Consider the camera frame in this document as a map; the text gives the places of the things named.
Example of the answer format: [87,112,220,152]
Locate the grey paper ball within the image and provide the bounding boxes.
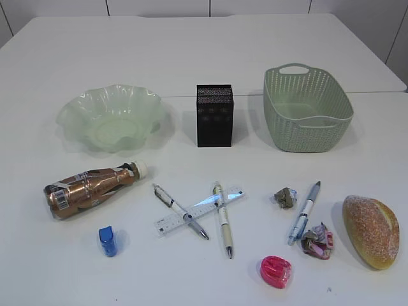
[273,187,297,209]

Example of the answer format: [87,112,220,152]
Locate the pink paper ball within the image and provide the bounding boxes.
[301,222,334,260]

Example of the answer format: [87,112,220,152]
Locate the brown plastic drink bottle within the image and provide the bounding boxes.
[43,161,148,220]

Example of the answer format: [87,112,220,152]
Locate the sugared bread loaf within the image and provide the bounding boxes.
[342,195,400,270]

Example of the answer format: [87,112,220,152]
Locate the cream white click pen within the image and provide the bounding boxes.
[212,182,233,259]

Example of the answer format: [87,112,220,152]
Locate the black mesh pen holder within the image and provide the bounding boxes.
[196,84,234,147]

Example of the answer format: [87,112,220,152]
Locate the white grey click pen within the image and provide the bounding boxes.
[153,184,209,240]

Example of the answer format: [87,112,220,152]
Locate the green wavy glass plate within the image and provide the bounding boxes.
[56,84,165,153]

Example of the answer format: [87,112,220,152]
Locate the green plastic woven basket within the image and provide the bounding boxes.
[263,63,354,153]

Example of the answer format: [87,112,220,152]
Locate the light blue click pen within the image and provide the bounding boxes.
[288,181,321,245]

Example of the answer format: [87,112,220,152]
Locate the blue pencil sharpener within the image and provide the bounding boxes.
[98,226,117,257]

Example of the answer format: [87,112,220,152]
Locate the pink pencil sharpener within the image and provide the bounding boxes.
[260,256,291,286]

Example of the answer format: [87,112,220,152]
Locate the clear plastic ruler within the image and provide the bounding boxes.
[153,184,245,240]

